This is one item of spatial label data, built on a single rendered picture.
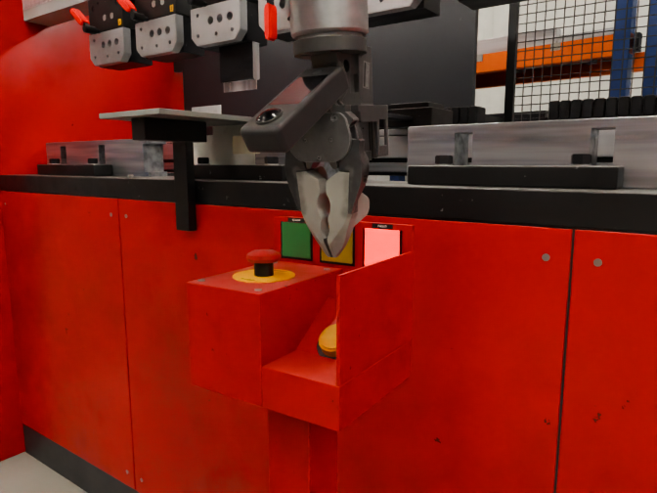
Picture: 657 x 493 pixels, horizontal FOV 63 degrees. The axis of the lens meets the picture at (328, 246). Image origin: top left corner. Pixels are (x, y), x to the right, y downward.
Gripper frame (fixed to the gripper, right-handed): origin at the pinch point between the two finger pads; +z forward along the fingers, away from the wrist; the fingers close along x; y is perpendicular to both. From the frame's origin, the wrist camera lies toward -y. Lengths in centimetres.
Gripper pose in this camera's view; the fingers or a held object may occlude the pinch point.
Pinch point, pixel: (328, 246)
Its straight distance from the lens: 54.5
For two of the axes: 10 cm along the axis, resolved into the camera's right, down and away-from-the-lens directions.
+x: -8.4, -0.8, 5.4
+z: 0.5, 9.7, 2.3
